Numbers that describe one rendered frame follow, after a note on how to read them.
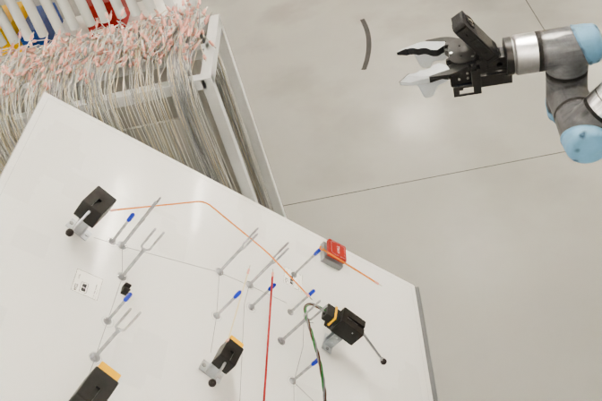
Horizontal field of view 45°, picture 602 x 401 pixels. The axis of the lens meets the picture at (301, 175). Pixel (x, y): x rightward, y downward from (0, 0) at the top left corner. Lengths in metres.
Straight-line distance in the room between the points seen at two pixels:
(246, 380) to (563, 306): 1.82
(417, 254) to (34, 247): 2.15
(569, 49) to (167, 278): 0.85
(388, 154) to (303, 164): 0.45
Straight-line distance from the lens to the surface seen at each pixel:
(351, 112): 4.10
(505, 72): 1.41
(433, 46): 1.41
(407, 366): 1.70
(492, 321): 2.93
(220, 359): 1.27
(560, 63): 1.40
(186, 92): 1.82
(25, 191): 1.38
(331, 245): 1.71
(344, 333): 1.50
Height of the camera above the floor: 2.30
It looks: 38 degrees down
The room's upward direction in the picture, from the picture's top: 17 degrees counter-clockwise
